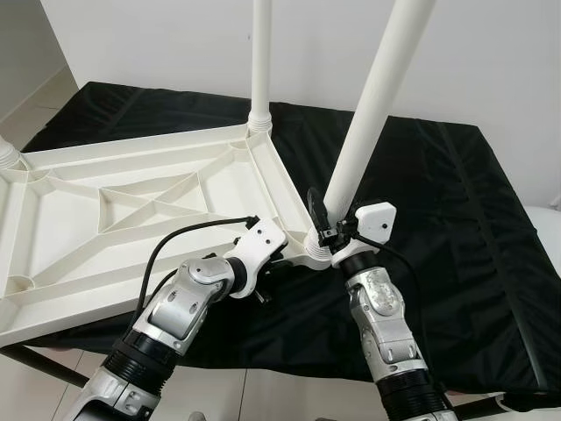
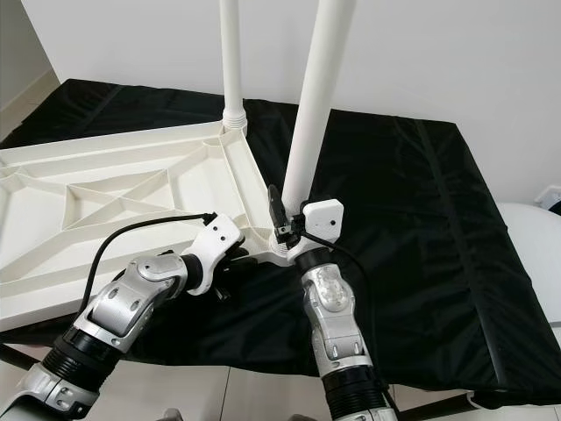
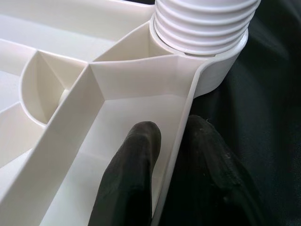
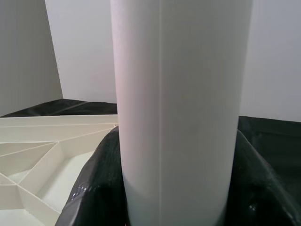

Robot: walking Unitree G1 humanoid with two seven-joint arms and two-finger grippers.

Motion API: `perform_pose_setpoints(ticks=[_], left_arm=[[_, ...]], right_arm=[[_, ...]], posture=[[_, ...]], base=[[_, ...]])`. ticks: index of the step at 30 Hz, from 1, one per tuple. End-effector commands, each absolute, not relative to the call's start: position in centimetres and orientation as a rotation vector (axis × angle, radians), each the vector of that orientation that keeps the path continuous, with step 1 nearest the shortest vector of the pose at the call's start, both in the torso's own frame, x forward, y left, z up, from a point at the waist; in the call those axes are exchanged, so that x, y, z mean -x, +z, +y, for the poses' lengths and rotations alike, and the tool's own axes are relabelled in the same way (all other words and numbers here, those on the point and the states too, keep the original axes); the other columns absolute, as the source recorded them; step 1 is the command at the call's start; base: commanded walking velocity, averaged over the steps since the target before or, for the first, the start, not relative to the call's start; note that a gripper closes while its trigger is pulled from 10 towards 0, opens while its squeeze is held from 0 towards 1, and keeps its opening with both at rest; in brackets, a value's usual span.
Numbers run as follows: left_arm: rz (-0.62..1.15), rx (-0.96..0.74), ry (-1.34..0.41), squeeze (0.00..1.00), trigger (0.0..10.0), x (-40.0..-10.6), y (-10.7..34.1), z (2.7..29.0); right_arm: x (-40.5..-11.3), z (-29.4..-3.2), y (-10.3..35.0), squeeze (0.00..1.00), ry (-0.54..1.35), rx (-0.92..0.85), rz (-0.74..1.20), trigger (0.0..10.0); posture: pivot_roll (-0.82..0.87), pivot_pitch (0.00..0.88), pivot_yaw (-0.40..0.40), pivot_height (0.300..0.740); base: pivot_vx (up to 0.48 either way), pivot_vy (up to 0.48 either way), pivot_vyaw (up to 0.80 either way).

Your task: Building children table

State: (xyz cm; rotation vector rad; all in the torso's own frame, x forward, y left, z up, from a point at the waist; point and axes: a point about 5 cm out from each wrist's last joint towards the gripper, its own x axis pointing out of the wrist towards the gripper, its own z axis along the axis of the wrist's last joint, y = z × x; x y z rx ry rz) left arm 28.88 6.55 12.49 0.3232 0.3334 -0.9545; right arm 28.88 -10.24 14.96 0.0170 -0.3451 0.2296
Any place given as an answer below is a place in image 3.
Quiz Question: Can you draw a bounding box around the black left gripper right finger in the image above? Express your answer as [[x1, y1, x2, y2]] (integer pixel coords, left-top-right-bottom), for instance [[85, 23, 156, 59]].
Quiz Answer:
[[162, 115, 266, 226]]

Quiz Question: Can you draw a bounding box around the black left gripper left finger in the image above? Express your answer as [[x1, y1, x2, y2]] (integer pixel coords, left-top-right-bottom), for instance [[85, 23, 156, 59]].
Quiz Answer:
[[90, 121, 162, 226]]

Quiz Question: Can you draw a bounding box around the white plastic table top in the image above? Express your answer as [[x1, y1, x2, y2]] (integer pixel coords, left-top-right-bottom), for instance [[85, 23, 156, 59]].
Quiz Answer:
[[0, 0, 249, 226]]

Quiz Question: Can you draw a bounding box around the white plastic table leg tube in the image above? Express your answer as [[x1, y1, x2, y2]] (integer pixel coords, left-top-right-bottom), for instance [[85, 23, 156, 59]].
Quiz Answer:
[[154, 0, 261, 56]]

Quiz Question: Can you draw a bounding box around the black table cloth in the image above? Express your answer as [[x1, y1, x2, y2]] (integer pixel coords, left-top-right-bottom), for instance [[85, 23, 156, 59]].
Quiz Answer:
[[122, 0, 301, 226]]

